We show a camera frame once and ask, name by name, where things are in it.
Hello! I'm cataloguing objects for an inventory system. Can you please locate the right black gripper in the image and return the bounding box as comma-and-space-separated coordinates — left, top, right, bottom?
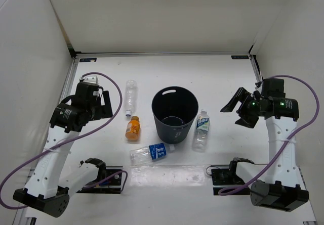
220, 87, 264, 129

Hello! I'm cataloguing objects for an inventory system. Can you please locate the clear plastic bottle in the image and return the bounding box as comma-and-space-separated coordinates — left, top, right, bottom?
125, 80, 138, 118

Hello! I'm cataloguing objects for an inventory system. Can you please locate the orange juice bottle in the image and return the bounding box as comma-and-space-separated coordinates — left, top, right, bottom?
125, 116, 140, 141

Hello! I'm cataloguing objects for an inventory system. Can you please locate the blue label plastic bottle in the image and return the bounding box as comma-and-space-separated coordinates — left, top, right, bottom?
130, 143, 175, 166

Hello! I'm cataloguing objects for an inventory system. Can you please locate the green label plastic bottle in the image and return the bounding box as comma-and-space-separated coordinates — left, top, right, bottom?
192, 109, 210, 152

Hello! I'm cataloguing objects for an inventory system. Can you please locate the dark grey plastic bin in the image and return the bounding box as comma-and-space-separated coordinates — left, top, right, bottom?
151, 86, 198, 144

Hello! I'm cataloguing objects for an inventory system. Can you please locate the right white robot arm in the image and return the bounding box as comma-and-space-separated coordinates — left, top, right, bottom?
219, 78, 309, 212

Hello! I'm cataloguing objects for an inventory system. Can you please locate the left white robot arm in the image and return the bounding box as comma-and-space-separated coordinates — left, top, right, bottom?
13, 81, 114, 217

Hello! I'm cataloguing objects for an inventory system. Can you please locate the right blue corner sticker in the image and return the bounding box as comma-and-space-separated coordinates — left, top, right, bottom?
231, 55, 249, 60

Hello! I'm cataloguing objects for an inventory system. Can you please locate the blue corner sticker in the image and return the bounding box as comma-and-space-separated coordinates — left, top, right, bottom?
79, 58, 97, 63
231, 55, 249, 60

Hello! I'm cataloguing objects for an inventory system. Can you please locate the left blue corner sticker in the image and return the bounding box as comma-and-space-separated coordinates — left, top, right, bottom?
79, 58, 97, 63

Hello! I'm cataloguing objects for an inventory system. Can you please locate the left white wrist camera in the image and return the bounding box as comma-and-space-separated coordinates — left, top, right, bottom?
79, 75, 98, 84

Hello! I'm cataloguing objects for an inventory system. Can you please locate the left aluminium frame rail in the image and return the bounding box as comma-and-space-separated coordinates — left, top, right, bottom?
59, 57, 78, 102

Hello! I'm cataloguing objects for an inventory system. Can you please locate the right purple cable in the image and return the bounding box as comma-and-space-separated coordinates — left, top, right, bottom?
218, 75, 320, 197

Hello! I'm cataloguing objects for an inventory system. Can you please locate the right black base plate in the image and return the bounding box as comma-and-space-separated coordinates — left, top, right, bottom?
206, 165, 245, 196

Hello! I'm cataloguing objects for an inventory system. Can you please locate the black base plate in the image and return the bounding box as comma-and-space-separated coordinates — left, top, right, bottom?
77, 166, 128, 194
206, 165, 245, 196

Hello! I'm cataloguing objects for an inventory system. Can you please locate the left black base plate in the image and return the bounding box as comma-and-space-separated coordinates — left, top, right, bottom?
77, 166, 128, 194

